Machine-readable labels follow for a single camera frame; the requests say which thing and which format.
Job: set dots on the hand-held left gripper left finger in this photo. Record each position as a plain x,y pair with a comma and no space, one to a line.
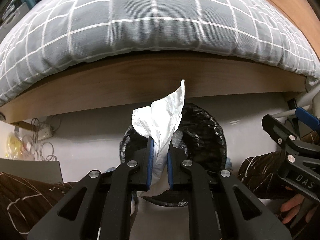
149,165

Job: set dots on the bin with black bag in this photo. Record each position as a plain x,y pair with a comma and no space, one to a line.
205,140

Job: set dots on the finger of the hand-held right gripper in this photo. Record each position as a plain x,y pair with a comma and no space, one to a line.
282,136
308,120

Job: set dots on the white paper tissue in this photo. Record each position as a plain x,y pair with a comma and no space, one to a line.
165,115

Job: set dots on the grey checked bed sheet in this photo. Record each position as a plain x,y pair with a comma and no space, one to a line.
150,17

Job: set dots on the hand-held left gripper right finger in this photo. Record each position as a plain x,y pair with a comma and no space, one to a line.
170,170

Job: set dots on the person's right hand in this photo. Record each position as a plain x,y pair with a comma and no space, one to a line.
291,207

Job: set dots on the white metal frame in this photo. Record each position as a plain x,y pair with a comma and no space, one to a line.
306,100

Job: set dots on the grey flat board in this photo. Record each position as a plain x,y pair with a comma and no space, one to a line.
30,170

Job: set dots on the wooden headboard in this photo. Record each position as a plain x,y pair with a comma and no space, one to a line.
287,5

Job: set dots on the yellow plastic bag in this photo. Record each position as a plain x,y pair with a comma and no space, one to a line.
16,145

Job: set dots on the wooden bed frame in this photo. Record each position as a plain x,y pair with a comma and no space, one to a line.
125,85

